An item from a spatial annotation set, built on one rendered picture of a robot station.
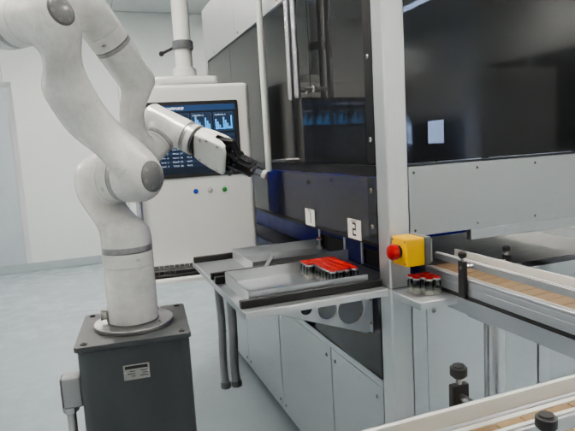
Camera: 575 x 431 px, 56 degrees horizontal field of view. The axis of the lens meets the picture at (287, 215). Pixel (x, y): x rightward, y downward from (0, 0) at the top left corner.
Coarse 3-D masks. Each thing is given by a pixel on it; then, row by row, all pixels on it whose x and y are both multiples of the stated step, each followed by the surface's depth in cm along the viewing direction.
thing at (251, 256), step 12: (300, 240) 204; (312, 240) 205; (240, 252) 196; (252, 252) 197; (264, 252) 199; (276, 252) 200; (288, 252) 199; (300, 252) 198; (312, 252) 197; (324, 252) 179; (336, 252) 181; (252, 264) 171; (264, 264) 172
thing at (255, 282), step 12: (288, 264) 166; (300, 264) 167; (228, 276) 155; (240, 276) 161; (252, 276) 162; (264, 276) 164; (276, 276) 164; (288, 276) 163; (300, 276) 162; (360, 276) 146; (240, 288) 142; (252, 288) 151; (264, 288) 151; (276, 288) 138; (288, 288) 139; (300, 288) 140; (312, 288) 141
